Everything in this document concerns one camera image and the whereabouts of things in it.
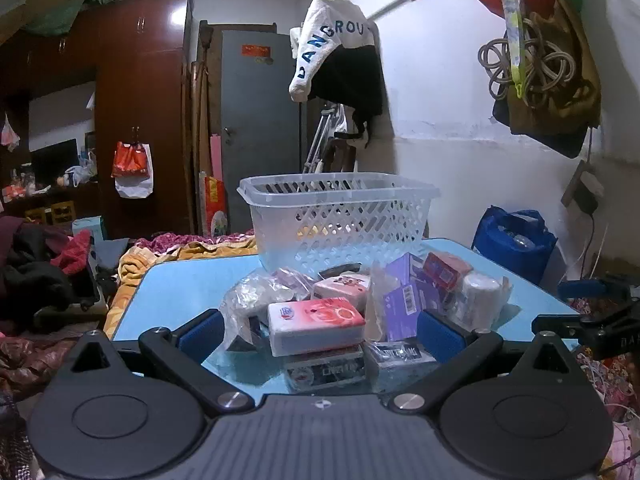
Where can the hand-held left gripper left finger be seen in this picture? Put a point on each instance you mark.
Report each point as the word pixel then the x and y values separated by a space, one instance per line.
pixel 202 334

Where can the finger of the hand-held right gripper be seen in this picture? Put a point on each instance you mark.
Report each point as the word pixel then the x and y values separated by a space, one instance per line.
pixel 582 289
pixel 562 324

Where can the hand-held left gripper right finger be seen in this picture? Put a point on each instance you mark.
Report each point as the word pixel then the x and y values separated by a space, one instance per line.
pixel 440 339

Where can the purple calcium granules box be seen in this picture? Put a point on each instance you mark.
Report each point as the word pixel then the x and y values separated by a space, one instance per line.
pixel 407 307

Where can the white roll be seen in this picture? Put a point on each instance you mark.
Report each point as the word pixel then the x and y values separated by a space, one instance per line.
pixel 480 297

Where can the small purple box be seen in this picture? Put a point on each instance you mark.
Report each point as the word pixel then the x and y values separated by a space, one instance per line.
pixel 402 267

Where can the clear plastic lattice basket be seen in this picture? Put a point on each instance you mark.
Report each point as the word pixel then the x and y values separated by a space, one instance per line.
pixel 340 215

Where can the clear bag of silver packets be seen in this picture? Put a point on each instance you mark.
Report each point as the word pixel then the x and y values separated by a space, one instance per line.
pixel 255 292

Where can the red small box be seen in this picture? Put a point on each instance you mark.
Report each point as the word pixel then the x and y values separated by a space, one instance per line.
pixel 447 269

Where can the blue shopping bag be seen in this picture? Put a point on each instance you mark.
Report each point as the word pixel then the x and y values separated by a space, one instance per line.
pixel 512 242

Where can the pink and white soap box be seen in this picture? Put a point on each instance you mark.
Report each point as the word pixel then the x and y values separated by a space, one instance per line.
pixel 342 287

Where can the red printed paper bag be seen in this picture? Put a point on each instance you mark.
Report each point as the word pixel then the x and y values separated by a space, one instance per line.
pixel 215 205

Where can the teal box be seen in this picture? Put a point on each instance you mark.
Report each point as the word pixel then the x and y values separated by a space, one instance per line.
pixel 90 232

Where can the pile of dark clothes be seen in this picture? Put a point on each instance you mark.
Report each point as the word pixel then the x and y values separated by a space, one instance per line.
pixel 35 270

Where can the red and white plastic bag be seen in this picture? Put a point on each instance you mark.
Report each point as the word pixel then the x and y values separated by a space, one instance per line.
pixel 131 167

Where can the olive hanging bag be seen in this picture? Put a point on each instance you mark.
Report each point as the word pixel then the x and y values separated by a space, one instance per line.
pixel 555 85

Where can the grey metal door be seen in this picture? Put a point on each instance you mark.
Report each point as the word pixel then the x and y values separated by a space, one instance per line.
pixel 255 125

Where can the black television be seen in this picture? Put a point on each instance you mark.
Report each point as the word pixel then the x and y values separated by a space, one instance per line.
pixel 54 160

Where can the folded metal crutches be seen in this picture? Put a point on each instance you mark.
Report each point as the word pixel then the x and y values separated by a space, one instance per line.
pixel 322 135

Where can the brown wooden wardrobe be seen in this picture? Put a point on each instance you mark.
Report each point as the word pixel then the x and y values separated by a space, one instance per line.
pixel 140 110

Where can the yellow-green printed strip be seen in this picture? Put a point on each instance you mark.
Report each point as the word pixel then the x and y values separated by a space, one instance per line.
pixel 515 35

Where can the white and black hoodie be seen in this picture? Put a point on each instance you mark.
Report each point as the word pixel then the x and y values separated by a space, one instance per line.
pixel 340 55

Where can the wall power adapter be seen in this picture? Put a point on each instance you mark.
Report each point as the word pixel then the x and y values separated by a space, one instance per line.
pixel 582 187

